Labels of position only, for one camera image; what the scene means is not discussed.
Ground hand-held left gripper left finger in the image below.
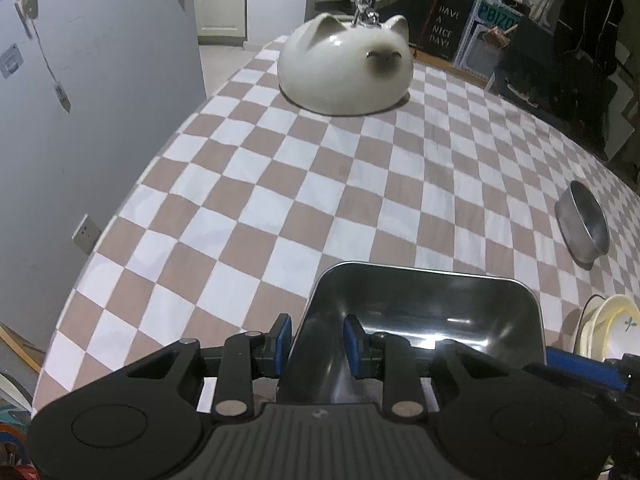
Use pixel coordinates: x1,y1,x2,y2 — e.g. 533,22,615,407
125,313,292,421

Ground small metal faucet ornament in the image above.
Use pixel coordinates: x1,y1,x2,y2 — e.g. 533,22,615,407
348,0,383,28

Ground white floral bowl yellow rim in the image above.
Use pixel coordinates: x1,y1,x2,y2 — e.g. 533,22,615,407
602,305,640,358

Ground black lettered sign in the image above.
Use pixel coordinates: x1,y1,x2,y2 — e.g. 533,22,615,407
420,0,473,63

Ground large square steel tray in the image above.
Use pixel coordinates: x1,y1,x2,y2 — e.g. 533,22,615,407
276,261,546,406

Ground black jacket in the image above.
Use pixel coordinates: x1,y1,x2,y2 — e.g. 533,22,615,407
552,0,626,91

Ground round steel bowl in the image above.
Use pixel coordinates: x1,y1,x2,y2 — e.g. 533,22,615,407
554,181,611,267

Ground white perforated frame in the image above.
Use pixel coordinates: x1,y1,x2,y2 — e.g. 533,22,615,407
452,25,516,81

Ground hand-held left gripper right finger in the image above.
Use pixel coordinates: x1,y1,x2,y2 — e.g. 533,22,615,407
343,314,526,418

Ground cream bowl with handles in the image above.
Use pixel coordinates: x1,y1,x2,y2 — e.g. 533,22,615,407
582,294,640,356

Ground brown white checkered tablecloth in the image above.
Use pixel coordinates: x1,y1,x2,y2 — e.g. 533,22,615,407
32,35,640,421

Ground white cat-shaped ceramic dome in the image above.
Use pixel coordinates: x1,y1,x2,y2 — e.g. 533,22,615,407
277,13,414,116

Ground teal licence plate sign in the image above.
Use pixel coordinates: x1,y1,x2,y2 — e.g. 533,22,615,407
472,0,523,36

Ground dark cartoon cabinet curtain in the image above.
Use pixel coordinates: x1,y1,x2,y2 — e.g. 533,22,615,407
377,0,441,53

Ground thin grey wall cord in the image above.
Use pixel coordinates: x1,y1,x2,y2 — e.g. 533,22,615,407
17,0,71,113

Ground white wall socket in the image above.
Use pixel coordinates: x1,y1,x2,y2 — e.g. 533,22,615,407
72,214,102,255

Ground white lower kitchen cabinet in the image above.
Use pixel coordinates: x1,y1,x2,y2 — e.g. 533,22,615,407
192,0,248,46

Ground white leaf-print plate dark rim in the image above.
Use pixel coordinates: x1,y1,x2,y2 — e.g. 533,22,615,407
574,296,601,356

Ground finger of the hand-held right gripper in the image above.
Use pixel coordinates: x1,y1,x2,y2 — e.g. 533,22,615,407
545,347,628,392

